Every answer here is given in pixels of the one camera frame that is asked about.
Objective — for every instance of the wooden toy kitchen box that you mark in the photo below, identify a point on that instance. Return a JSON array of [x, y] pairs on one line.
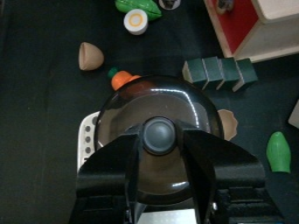
[[253, 26]]

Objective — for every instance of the orange toy carrot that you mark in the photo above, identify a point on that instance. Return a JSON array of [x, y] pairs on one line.
[[122, 78]]

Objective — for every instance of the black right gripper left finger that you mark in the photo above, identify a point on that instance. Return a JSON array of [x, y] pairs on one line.
[[113, 169]]

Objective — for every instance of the dark green sliced toy block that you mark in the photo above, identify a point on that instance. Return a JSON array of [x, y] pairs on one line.
[[219, 73]]

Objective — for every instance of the light wooden block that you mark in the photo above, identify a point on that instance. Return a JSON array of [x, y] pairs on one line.
[[294, 115]]

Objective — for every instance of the green toy leafy vegetable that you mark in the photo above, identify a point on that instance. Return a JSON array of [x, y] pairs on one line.
[[141, 7]]

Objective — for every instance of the round white black disc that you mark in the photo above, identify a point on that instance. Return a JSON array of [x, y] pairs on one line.
[[170, 4]]

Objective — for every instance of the green toy pepper piece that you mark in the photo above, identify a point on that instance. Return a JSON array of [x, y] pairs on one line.
[[278, 152]]

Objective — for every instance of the tan toy cookie piece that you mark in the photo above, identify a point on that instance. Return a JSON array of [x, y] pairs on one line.
[[230, 124]]

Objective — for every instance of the white toy egg half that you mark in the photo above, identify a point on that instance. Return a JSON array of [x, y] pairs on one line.
[[135, 21]]

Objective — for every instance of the white toy stove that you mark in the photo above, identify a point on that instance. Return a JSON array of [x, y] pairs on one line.
[[86, 137]]

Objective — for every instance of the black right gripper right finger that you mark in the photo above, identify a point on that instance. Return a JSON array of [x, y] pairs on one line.
[[226, 166]]

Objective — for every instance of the tan toy egg shell half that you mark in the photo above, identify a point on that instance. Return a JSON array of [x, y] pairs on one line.
[[90, 56]]

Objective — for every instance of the dark glass pot lid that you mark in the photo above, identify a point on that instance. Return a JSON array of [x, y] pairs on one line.
[[155, 116]]

